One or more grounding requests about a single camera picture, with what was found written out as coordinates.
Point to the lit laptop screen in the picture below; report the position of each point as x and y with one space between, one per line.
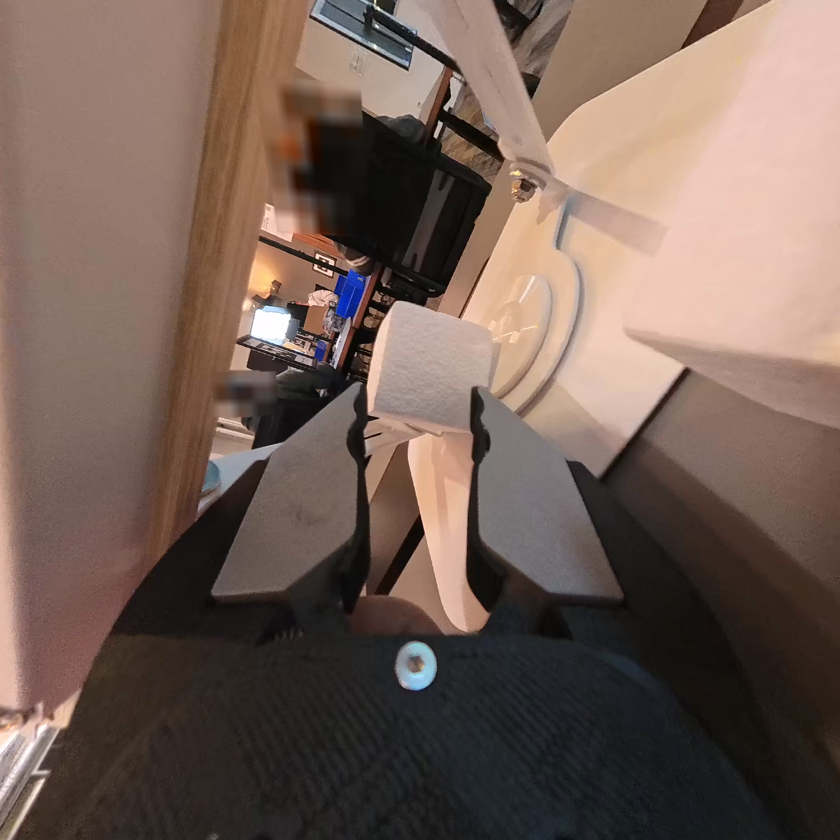
272 323

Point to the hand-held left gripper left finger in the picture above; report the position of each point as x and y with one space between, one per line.
296 512

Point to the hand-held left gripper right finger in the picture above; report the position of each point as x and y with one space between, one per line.
532 518

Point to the stack of blue bins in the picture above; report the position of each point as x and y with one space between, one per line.
351 292

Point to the white foam cube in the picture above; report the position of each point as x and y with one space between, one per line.
434 368
755 230

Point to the white document stand with sheet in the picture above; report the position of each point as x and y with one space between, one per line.
656 118

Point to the black mesh office chair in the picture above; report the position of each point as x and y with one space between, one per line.
427 217

